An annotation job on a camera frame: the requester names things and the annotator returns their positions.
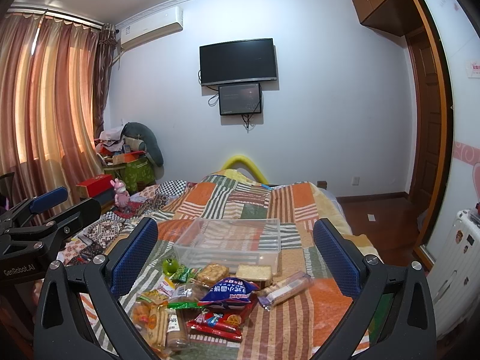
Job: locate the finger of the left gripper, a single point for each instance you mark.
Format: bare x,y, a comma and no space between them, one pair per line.
21,214
75,213

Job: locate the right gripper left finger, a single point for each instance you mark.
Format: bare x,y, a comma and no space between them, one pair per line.
62,329

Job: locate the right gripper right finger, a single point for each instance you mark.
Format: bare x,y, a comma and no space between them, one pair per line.
392,313

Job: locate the orange puffs snack bag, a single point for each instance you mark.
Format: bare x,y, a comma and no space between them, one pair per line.
144,312

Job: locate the orange label pastry pack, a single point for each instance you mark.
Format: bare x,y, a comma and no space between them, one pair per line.
157,326

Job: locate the long purple biscuit pack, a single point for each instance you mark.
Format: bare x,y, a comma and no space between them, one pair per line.
284,290

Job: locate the green snack bag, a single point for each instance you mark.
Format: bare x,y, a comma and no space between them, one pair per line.
184,275

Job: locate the brown cake roll pack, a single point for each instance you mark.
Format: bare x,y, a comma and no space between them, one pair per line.
176,336

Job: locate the round cracker pack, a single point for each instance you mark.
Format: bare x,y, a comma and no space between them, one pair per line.
211,274

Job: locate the square toast cracker pack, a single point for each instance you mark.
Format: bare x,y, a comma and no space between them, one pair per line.
254,272

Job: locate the blue snack bag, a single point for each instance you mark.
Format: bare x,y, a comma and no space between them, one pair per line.
229,293

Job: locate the red snack bag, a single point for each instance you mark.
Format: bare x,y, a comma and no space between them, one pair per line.
225,324

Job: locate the red gift box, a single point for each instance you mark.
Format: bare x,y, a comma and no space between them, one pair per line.
94,186

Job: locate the pink plush toy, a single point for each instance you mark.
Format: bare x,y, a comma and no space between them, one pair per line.
122,196

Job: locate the green cardboard box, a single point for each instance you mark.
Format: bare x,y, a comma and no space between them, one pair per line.
137,175

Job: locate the grey plush pillow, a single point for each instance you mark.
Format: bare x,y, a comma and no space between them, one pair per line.
141,132

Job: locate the green apple toy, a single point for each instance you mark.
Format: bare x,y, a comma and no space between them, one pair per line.
170,266

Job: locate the pink orange curtain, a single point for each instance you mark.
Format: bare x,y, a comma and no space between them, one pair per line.
52,86

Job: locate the clear plastic storage box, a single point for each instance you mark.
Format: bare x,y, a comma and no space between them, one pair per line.
230,242

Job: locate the patchwork striped bedspread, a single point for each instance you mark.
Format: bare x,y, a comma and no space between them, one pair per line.
294,329

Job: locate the white air conditioner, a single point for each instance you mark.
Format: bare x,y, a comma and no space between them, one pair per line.
151,27

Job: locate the wooden wardrobe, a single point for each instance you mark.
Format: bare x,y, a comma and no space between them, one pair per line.
412,21

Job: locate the small wall monitor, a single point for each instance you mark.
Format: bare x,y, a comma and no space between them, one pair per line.
240,99

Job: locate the large wall television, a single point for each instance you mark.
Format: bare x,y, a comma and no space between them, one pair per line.
238,61

